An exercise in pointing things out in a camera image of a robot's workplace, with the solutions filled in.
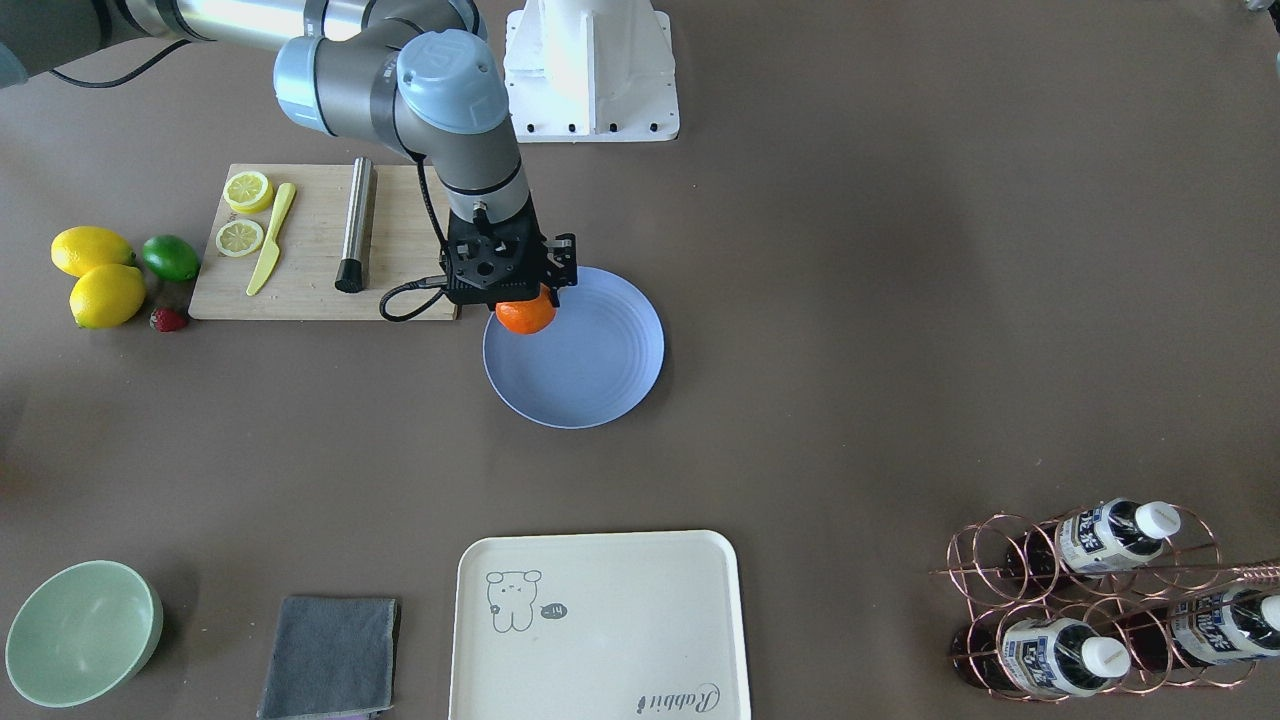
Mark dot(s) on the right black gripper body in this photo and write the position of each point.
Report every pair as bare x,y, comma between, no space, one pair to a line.
561,262

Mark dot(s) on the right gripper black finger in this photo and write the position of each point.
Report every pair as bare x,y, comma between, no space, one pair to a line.
560,269

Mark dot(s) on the orange fruit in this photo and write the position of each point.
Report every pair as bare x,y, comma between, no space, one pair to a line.
527,316

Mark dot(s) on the blue plate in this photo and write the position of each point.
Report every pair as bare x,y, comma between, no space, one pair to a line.
595,362

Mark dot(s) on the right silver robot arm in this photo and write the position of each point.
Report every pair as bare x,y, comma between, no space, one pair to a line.
417,77

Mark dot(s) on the steel cylinder muddler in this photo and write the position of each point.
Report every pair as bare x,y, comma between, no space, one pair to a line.
353,269

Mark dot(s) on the wooden cutting board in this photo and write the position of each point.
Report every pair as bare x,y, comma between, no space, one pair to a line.
401,248

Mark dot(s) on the yellow plastic knife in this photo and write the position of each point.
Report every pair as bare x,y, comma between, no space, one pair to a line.
270,251

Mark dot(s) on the lemon slice upper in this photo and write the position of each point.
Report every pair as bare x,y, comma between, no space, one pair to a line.
248,192

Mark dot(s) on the lemon slice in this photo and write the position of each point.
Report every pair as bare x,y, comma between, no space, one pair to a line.
239,237
248,192

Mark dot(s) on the lemon slice lower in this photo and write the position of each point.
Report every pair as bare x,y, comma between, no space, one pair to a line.
239,237

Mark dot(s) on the green lime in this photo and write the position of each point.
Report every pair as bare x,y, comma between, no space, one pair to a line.
171,258

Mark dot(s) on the red strawberry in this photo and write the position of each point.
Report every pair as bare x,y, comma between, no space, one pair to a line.
168,319

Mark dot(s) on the cream rabbit tray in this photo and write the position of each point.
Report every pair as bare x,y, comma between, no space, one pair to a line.
639,625

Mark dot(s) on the yellow lemon outer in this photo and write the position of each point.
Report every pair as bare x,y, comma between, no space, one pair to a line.
108,295

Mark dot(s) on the yellow lemon near board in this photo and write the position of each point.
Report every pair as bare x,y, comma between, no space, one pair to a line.
78,250

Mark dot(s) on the grey folded cloth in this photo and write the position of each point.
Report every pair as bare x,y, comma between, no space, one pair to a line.
332,658

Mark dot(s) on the mint green bowl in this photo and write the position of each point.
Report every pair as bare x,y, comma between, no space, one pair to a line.
82,633

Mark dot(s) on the dark bottle white cap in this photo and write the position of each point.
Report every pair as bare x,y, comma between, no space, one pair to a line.
1040,659

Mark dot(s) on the white pedestal column base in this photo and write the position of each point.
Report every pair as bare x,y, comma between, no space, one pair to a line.
591,72

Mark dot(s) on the copper wire bottle rack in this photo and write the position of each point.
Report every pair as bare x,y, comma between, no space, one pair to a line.
1191,565

